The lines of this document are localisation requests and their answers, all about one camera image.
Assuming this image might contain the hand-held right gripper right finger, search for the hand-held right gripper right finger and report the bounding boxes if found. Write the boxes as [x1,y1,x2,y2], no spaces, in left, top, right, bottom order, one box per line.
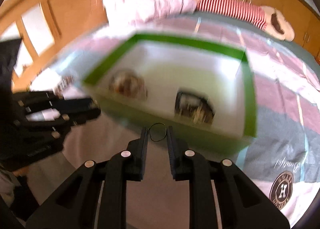
[167,126,290,229]

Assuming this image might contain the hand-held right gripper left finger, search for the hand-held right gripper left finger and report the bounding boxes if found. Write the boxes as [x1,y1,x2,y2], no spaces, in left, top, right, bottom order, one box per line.
[25,127,149,229]

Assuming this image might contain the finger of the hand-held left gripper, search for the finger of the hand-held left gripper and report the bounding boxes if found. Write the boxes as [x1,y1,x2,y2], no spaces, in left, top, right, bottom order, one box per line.
[14,108,102,142]
[15,91,97,114]

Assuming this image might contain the thin dark ring bracelet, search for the thin dark ring bracelet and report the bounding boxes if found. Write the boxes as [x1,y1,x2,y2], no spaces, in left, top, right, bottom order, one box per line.
[148,123,168,142]

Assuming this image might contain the green cardboard box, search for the green cardboard box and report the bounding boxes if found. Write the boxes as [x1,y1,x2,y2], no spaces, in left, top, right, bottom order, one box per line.
[81,32,258,156]

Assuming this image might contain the striped band wristwatch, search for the striped band wristwatch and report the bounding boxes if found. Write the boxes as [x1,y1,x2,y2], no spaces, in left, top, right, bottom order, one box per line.
[53,75,76,97]

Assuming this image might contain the gold flower brooch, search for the gold flower brooch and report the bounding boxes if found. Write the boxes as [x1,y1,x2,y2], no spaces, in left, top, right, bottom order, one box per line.
[189,105,213,126]

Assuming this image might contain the black watch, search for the black watch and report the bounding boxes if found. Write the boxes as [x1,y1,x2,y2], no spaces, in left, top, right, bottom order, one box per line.
[174,90,217,126]

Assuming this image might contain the dark cloth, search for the dark cloth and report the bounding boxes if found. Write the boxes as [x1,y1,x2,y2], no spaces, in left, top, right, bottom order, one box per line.
[0,166,38,222]

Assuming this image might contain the wooden wardrobe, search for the wooden wardrobe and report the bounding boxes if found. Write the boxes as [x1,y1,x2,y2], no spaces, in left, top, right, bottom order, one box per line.
[0,0,111,90]

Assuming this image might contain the patchwork printed bedsheet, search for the patchwork printed bedsheet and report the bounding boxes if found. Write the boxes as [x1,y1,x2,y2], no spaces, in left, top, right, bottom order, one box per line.
[25,11,320,222]

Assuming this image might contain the red striped plush toy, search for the red striped plush toy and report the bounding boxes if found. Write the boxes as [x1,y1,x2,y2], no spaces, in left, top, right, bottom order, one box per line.
[196,0,296,42]

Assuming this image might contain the cream bead bracelet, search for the cream bead bracelet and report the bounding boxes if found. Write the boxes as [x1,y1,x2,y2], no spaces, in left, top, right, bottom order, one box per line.
[108,68,148,101]

